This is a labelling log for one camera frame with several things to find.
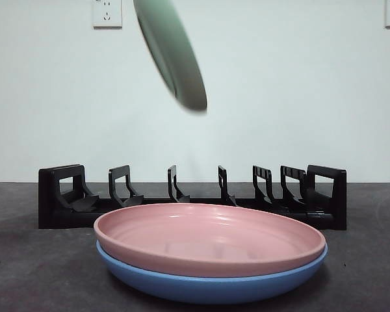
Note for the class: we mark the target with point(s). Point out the green plate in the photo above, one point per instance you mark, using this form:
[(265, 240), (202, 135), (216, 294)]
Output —
[(175, 55)]

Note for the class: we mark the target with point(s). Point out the blue plate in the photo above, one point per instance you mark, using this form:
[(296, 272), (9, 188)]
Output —
[(214, 286)]

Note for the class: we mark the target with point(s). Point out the black plate rack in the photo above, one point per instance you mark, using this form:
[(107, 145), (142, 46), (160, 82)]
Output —
[(68, 214)]

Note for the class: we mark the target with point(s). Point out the pink plate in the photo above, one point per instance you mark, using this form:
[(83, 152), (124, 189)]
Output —
[(211, 240)]

